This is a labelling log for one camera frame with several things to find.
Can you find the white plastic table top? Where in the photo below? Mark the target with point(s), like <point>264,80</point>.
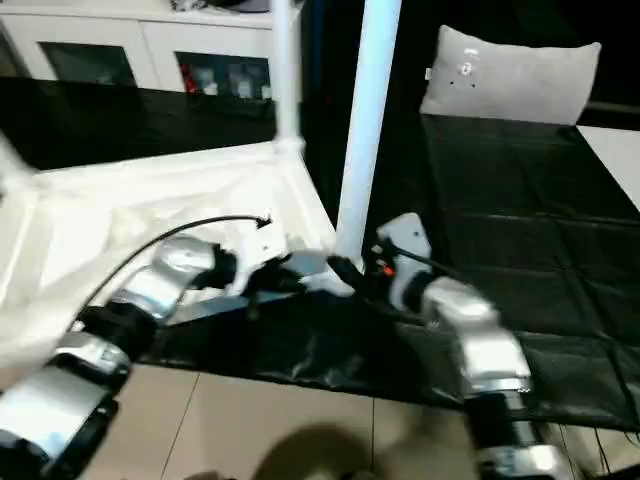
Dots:
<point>100,210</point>

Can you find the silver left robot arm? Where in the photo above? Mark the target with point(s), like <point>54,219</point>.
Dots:
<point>160,275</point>

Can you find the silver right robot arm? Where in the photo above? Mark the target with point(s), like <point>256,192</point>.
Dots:
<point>480,325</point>

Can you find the black mat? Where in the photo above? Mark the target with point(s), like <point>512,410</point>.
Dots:
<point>525,200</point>

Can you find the small white jar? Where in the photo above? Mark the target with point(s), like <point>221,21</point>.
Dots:
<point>265,91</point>
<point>210,89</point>

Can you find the grey cushion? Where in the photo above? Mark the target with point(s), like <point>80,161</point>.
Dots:
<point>510,80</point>

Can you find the white flat panel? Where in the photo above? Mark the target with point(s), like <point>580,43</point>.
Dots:
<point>612,155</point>

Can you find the grey bag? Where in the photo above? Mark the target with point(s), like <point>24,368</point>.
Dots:
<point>245,4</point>

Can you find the white cabinet with glass doors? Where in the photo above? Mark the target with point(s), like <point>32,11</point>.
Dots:
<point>125,27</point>

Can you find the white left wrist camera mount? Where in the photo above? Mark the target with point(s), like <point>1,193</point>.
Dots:
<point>262,247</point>

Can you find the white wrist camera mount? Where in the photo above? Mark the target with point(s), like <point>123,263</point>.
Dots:
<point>262,247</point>
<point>410,235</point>

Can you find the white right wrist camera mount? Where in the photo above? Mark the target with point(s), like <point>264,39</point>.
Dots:
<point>410,235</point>

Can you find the black metal frame bar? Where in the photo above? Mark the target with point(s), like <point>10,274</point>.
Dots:
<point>629,471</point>

